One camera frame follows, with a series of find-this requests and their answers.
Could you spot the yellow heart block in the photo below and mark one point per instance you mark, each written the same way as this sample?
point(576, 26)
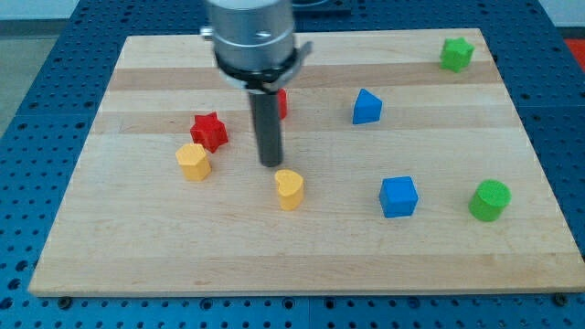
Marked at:
point(290, 189)

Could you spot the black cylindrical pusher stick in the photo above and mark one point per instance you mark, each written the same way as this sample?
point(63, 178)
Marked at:
point(265, 113)

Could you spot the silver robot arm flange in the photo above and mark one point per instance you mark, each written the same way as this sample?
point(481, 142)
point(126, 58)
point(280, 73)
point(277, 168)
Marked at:
point(254, 43)

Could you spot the red star block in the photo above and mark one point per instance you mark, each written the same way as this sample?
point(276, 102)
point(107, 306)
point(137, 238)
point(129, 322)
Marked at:
point(209, 131)

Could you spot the green star block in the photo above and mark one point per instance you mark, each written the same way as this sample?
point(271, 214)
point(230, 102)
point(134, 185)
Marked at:
point(456, 54)

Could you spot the red block behind stick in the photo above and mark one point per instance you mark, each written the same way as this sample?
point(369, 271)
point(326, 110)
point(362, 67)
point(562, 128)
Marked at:
point(283, 103)

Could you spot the blue triangle block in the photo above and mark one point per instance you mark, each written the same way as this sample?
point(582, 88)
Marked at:
point(367, 108)

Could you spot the yellow hexagon block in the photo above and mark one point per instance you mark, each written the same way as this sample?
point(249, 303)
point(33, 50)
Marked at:
point(193, 161)

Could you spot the blue cube block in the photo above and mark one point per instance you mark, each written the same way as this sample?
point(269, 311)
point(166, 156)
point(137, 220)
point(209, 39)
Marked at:
point(398, 197)

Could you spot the wooden board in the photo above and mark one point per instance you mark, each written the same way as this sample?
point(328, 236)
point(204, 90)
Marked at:
point(131, 225)

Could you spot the green cylinder block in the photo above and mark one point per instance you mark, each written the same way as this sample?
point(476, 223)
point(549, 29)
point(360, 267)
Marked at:
point(489, 200)

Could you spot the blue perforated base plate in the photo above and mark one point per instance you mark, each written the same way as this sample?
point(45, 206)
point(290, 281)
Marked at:
point(43, 142)

